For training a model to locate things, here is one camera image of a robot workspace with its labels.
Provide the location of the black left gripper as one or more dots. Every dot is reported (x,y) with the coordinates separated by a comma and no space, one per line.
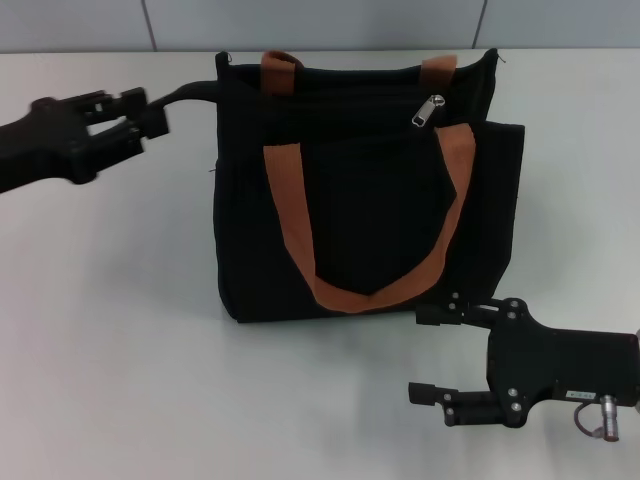
(45,145)

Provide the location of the silver metal zipper pull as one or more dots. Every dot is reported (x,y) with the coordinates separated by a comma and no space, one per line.
(425,112)

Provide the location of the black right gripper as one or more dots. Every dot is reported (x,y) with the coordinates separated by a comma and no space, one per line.
(550,365)

